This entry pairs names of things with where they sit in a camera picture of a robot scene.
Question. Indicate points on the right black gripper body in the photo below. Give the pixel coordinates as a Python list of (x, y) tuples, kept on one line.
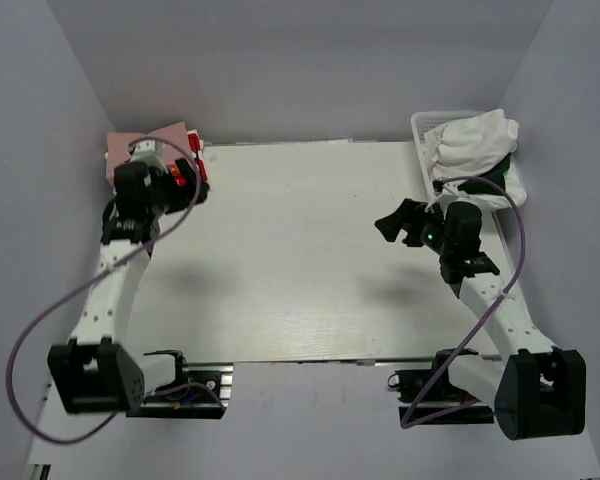
[(427, 228)]

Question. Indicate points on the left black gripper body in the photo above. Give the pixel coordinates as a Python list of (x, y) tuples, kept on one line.
[(168, 198)]

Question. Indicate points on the green and white t shirt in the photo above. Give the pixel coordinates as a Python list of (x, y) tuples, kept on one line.
[(498, 188)]

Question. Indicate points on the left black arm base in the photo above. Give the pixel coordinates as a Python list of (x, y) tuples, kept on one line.
[(200, 391)]

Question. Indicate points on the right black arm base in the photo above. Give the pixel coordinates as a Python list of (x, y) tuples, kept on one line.
[(408, 383)]

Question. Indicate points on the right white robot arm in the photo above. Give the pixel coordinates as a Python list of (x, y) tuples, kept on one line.
[(535, 389)]

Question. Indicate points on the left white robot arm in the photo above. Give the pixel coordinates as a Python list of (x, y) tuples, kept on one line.
[(93, 371)]

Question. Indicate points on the folded red coca-cola t shirt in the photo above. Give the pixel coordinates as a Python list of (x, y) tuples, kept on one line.
[(186, 139)]

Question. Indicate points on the white plastic basket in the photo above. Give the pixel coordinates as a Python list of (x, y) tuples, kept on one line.
[(423, 122)]

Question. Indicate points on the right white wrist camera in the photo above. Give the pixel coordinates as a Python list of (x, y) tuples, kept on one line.
[(444, 194)]

